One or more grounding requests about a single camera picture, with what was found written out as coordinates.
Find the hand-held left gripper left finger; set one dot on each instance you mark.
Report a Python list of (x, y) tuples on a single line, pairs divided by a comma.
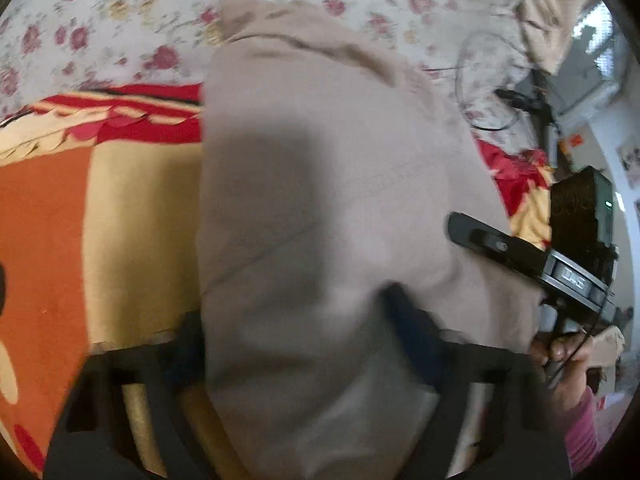
[(175, 360)]

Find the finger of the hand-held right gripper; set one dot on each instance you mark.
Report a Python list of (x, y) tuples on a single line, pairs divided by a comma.
[(495, 246)]

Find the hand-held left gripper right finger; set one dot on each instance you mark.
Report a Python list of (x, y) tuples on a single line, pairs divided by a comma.
[(411, 321)]

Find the beige sweatshirt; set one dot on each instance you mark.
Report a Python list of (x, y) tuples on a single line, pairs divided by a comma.
[(325, 200)]

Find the person's right forearm pink sleeve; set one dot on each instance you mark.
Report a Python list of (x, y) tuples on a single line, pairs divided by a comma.
[(582, 432)]

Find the person's right hand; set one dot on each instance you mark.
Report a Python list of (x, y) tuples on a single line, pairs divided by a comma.
[(567, 360)]

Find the orange red printed blanket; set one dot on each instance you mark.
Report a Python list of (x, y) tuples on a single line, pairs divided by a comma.
[(45, 235)]

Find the window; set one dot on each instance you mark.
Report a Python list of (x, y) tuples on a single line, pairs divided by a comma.
[(595, 30)]

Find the beige curtain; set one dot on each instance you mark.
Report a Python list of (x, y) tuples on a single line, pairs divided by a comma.
[(550, 10)]

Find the floral bed sheet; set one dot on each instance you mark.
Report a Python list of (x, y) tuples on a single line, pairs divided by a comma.
[(125, 20)]

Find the orange wall sticker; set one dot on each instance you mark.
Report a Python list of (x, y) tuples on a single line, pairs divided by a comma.
[(576, 140)]

